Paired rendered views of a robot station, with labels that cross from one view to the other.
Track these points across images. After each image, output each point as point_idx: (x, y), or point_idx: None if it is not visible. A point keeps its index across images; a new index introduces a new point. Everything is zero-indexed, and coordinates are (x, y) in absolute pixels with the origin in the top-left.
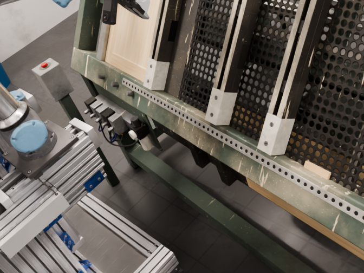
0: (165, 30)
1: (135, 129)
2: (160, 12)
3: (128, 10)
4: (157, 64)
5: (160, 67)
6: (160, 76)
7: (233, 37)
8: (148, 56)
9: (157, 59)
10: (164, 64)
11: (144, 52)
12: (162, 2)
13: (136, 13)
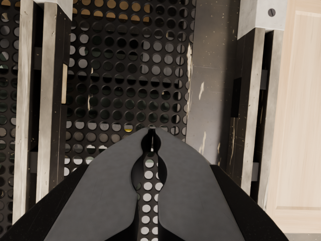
0: (245, 96)
1: None
2: (266, 128)
3: (231, 182)
4: (253, 22)
5: (248, 19)
6: (247, 4)
7: (26, 111)
8: (300, 38)
9: (253, 32)
10: (243, 29)
11: (312, 44)
12: (262, 149)
13: (161, 160)
